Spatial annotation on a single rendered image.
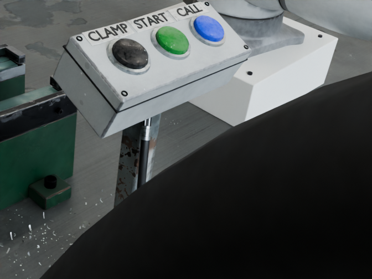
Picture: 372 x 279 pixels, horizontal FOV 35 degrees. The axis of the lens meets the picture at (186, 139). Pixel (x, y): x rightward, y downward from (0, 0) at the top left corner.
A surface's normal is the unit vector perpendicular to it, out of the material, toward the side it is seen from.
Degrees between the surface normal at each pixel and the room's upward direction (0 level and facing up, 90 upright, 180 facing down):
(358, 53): 0
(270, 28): 84
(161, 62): 23
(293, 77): 90
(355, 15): 114
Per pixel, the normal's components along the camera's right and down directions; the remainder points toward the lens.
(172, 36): 0.41, -0.57
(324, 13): -0.60, 0.72
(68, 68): -0.65, 0.33
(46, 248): 0.15, -0.83
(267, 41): 0.61, 0.02
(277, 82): 0.76, 0.45
